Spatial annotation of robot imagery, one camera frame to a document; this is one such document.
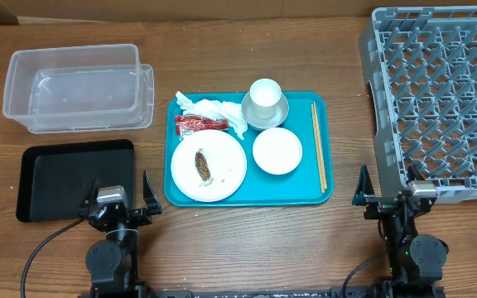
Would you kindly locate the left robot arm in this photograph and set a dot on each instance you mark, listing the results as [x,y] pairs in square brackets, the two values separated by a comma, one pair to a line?
[113,263]

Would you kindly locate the clear plastic bin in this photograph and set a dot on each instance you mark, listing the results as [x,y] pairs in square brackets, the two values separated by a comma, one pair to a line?
[77,87]

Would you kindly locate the grey dish rack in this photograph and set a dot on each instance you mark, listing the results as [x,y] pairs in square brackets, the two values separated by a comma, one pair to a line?
[421,66]

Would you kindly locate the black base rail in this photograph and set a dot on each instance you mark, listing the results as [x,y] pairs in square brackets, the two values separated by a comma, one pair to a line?
[333,292]

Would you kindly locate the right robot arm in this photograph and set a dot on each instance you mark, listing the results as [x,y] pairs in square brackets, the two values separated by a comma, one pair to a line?
[415,260]

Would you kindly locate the red snack wrapper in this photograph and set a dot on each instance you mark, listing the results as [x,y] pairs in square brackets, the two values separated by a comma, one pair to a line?
[188,124]

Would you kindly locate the brown food scrap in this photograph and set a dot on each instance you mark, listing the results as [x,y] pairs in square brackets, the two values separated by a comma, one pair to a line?
[202,168]

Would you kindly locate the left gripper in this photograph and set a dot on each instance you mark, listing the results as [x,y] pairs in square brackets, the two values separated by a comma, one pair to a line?
[150,197]

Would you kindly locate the black rectangular tray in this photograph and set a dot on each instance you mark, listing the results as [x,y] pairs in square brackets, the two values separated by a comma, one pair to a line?
[55,179]

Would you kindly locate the grey saucer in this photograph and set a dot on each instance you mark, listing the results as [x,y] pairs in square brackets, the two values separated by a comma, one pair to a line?
[281,112]

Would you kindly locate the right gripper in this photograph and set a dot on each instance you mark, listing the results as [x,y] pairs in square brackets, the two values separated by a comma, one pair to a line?
[380,204]

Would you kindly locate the wooden chopstick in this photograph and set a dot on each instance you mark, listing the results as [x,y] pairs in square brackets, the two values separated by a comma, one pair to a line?
[317,149]
[320,145]

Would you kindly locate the large white plate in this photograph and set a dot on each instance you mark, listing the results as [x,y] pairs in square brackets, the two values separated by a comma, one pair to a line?
[226,160]

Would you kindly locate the left wooden chopstick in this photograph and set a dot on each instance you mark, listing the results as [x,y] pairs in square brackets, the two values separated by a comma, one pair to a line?
[317,149]

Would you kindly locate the right wooden chopstick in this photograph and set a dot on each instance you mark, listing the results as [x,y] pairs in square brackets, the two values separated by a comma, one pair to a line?
[320,145]

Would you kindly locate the white cup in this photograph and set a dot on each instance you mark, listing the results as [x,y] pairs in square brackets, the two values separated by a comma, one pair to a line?
[265,95]

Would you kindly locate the small white bowl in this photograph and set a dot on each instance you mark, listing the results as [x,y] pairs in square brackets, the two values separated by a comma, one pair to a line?
[277,151]

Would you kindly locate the white tissue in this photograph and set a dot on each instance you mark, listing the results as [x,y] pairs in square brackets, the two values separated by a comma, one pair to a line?
[215,110]

